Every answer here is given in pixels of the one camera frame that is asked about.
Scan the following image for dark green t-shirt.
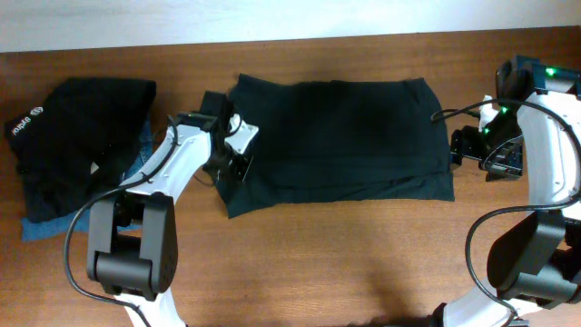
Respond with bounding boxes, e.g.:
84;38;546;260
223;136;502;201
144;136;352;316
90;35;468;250
217;74;455;218

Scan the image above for black cable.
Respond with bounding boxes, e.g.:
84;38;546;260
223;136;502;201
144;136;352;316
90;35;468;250
429;97;581;327
62;115;181;327

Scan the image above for blue denim jeans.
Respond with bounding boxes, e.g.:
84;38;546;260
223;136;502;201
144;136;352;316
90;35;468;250
20;118;153;242

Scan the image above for black folded garment with logo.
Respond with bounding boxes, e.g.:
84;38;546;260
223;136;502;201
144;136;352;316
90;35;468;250
4;77;156;223

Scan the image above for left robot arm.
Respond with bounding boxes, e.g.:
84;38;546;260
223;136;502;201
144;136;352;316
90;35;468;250
87;92;259;326

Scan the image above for left black cable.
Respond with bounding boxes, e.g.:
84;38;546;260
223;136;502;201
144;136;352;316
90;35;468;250
62;115;181;327

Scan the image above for right black cable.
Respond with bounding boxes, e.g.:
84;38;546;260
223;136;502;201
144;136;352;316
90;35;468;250
429;97;581;327

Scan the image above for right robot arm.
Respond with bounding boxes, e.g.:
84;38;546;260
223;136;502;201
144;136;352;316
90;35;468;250
427;55;580;326

